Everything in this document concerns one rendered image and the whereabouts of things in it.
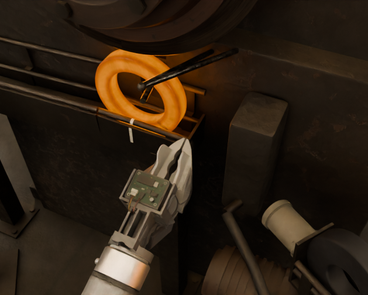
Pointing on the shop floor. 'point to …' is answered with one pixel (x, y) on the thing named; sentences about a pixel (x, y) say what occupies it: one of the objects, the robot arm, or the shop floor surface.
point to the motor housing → (243, 275)
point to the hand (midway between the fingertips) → (184, 147)
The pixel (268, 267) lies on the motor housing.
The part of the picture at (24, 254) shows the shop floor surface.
